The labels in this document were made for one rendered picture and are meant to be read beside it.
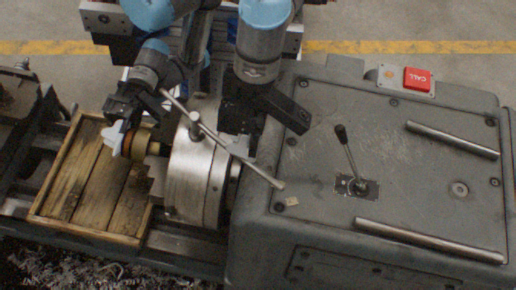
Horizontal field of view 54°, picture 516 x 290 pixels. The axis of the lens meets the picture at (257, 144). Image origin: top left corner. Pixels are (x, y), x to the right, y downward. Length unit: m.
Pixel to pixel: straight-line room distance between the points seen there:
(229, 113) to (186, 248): 0.58
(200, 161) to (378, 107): 0.41
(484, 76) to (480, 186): 2.10
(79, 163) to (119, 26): 0.41
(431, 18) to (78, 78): 2.10
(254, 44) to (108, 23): 0.83
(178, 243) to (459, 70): 2.20
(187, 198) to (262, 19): 0.49
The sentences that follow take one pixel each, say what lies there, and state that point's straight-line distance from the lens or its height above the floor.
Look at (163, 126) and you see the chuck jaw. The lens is 1.21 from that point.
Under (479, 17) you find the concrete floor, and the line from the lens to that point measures 3.56.
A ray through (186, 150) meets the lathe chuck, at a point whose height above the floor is 1.22.
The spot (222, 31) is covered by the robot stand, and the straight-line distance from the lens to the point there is 1.68.
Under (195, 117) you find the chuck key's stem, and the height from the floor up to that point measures 1.32.
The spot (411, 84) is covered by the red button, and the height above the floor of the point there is 1.27.
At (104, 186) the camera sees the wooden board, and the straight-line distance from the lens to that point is 1.46.
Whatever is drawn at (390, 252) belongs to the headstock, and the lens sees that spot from 1.02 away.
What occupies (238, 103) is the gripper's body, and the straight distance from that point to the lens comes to 0.89.
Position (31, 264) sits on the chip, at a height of 0.54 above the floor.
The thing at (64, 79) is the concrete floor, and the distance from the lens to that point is 2.88.
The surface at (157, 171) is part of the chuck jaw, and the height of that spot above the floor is 1.11.
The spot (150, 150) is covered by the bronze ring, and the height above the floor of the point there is 1.10.
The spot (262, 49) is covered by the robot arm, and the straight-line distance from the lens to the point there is 0.79.
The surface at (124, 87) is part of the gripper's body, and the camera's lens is 1.36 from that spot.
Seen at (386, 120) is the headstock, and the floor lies 1.25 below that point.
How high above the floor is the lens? 2.15
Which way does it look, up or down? 57 degrees down
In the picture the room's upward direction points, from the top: 8 degrees clockwise
